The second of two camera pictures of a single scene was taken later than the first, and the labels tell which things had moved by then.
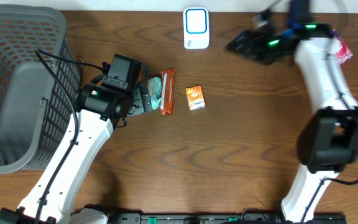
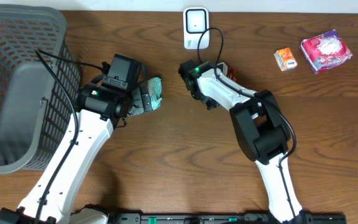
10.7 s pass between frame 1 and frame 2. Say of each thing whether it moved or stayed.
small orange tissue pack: moved
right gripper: moved
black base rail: stayed
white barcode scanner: stayed
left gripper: stayed
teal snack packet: stayed
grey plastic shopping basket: stayed
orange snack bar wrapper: moved
